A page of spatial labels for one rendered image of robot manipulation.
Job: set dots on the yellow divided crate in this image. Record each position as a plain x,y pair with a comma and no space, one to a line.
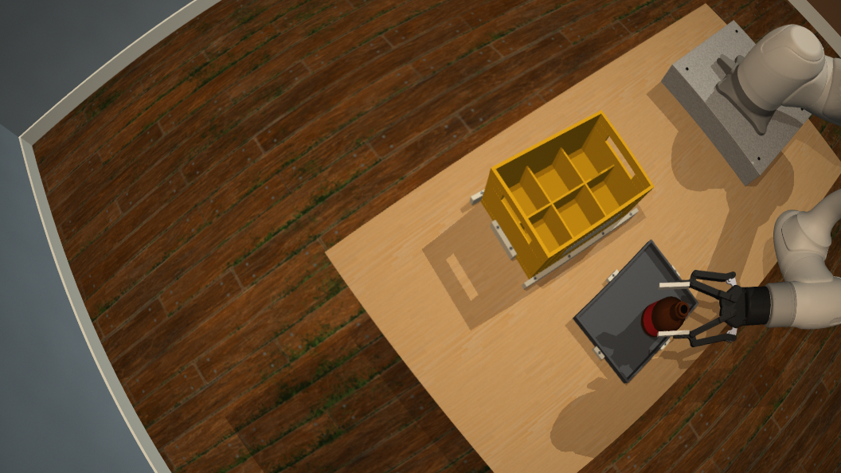
541,174

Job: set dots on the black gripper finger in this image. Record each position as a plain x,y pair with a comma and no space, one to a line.
729,278
730,335

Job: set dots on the brown bottle with red label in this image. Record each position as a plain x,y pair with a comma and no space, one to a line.
664,315

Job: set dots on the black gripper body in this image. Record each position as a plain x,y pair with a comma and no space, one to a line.
753,306

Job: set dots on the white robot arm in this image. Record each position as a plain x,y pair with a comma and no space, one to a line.
788,67

